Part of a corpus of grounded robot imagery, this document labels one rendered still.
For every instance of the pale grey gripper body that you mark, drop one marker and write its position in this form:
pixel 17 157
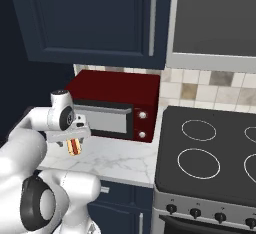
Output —
pixel 68 133

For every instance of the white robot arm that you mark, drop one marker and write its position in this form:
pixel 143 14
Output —
pixel 20 151

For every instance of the hot dog in bun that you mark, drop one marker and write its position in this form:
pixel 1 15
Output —
pixel 73 146

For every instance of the grey toaster oven door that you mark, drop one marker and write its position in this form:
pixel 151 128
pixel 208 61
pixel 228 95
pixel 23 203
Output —
pixel 110 123

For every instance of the navy base cupboard door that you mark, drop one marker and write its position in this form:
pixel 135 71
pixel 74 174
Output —
pixel 113 219

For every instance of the black oven door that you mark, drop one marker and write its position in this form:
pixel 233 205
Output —
pixel 200 227

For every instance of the white toaster oven knob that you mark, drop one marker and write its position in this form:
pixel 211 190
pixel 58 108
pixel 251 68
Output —
pixel 142 134
pixel 142 114

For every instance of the red toaster oven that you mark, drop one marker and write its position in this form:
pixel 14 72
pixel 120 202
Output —
pixel 116 88

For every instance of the navy drawer front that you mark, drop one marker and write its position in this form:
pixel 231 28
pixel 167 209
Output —
pixel 130 194

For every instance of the black stove knob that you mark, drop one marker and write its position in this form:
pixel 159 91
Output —
pixel 195 213
pixel 171 208
pixel 220 217
pixel 250 222

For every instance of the black and silver stove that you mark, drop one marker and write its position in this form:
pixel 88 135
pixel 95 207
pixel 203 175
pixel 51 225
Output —
pixel 203 158

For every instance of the silver microwave oven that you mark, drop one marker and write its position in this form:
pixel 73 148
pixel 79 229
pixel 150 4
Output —
pixel 213 18

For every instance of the navy wall cupboard door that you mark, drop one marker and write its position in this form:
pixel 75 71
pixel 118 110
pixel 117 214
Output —
pixel 90 14

